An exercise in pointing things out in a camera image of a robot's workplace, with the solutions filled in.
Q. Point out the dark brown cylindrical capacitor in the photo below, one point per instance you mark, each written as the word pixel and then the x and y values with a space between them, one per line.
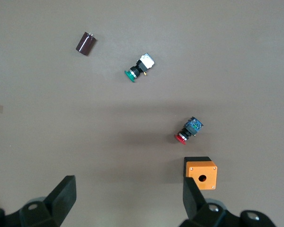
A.
pixel 85 45

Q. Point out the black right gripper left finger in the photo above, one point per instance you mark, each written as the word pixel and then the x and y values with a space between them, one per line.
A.
pixel 59 201

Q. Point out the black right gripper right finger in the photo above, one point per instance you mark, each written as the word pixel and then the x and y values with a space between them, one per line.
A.
pixel 194 205

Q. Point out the green push button switch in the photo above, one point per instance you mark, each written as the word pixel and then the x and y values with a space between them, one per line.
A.
pixel 132 74

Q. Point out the red push button switch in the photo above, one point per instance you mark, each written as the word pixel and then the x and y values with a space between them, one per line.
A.
pixel 192 126

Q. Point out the orange button enclosure box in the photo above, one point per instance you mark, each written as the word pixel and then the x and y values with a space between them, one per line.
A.
pixel 208 171

